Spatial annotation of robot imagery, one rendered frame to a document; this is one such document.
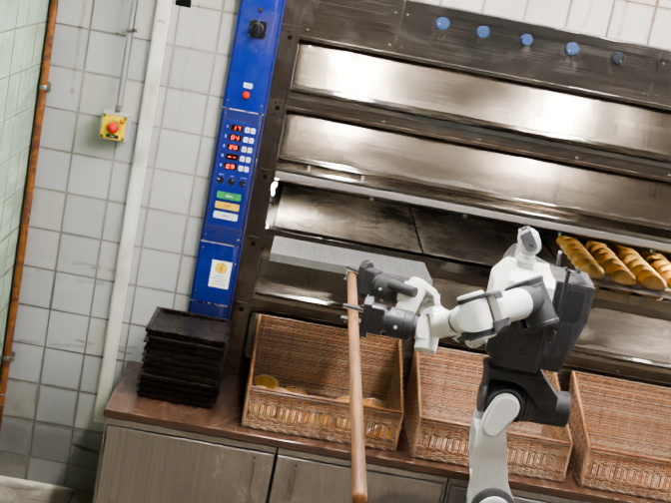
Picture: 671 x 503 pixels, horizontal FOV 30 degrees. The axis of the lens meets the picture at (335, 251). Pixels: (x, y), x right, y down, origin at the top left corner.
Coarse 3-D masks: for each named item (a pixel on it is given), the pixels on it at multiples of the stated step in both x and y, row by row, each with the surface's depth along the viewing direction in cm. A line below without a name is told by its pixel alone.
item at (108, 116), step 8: (104, 112) 452; (112, 112) 454; (120, 112) 457; (104, 120) 452; (112, 120) 452; (128, 120) 452; (104, 128) 453; (120, 128) 453; (128, 128) 455; (104, 136) 453; (112, 136) 453; (120, 136) 453; (128, 136) 459
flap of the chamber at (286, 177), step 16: (288, 176) 450; (304, 176) 450; (352, 192) 451; (368, 192) 451; (384, 192) 451; (432, 208) 462; (448, 208) 452; (464, 208) 452; (528, 224) 453; (544, 224) 454; (560, 224) 454; (608, 240) 456; (624, 240) 455; (640, 240) 455
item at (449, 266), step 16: (304, 240) 470; (320, 240) 470; (336, 240) 471; (400, 256) 471; (416, 256) 472; (432, 256) 474; (464, 272) 473; (480, 272) 473; (608, 288) 478; (640, 304) 476; (656, 304) 476
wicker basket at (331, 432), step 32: (288, 320) 474; (256, 352) 451; (320, 352) 474; (384, 352) 476; (288, 384) 474; (320, 384) 475; (384, 384) 477; (256, 416) 434; (384, 416) 435; (384, 448) 438
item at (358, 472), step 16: (352, 272) 407; (352, 288) 388; (352, 320) 354; (352, 336) 340; (352, 352) 327; (352, 368) 314; (352, 384) 303; (352, 400) 292; (352, 416) 282; (352, 432) 273; (352, 448) 265; (352, 464) 257; (352, 480) 249; (352, 496) 243
